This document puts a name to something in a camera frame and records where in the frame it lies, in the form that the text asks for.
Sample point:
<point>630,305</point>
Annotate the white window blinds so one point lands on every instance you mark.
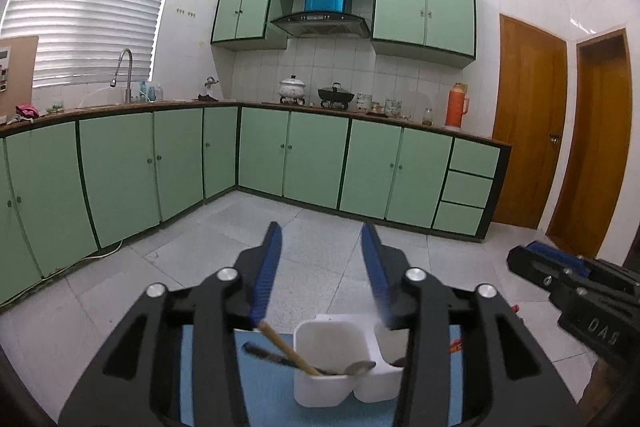
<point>90,7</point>

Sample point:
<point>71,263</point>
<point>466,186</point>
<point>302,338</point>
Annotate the green wall cabinets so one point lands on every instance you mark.
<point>425,12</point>

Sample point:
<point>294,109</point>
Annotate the black chopstick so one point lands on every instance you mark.
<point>265,353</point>

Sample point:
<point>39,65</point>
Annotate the patterned mug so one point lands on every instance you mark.
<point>393,108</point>

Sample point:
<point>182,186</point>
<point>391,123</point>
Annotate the chrome kitchen faucet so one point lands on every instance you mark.
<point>129,82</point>

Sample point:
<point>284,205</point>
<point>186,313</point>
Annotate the black range hood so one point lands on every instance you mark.
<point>320,26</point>

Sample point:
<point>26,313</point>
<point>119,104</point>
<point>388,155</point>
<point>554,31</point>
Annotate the row of wall hooks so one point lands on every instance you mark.
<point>185,13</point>

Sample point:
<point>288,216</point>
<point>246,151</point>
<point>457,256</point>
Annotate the white cooking pot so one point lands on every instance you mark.
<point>292,88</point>

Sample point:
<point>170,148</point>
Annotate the small glass jar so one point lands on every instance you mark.
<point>427,118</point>

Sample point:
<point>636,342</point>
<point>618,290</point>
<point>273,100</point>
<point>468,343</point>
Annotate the black wok with lid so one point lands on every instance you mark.
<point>336,96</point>

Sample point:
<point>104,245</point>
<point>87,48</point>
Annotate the clear bottle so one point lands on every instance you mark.
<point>159,93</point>

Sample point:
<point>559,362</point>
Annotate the plain wooden chopstick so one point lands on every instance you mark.
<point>287,347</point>

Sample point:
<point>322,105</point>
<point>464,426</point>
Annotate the person's right forearm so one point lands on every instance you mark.
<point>597,377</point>

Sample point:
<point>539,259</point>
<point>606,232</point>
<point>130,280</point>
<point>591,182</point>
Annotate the green drawer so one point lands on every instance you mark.
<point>474,158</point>
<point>459,219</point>
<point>467,189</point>

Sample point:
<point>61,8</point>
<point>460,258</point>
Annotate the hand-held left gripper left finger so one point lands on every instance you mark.
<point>267,277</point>

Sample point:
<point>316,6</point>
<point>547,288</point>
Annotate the red patterned wooden chopstick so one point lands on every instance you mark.
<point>456,347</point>

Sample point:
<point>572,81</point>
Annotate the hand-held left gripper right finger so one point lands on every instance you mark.
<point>375,277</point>

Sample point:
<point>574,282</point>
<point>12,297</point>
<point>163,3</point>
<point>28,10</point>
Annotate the blue table mat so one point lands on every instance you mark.
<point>265,387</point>

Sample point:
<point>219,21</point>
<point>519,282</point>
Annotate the metal spoon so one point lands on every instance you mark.
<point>360,366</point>

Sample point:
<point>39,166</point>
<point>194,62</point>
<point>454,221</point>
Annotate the red cloth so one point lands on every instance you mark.
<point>26,111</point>

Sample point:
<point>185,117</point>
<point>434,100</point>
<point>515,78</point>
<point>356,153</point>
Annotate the blue-tinted bottle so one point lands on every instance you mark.
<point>145,92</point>

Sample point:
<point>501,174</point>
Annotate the white two-compartment utensil holder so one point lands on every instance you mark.
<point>325,387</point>

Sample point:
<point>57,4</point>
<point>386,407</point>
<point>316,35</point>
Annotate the green base cabinets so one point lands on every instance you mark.
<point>125,167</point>

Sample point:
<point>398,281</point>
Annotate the orange thermos flask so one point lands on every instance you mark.
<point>455,109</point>

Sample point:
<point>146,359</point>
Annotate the plain wooden door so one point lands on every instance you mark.
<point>595,147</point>

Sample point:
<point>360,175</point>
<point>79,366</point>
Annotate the small green plant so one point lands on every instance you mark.
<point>56,108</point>

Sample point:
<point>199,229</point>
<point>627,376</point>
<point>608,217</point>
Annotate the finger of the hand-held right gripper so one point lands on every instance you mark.
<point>557,254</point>
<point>530,264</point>

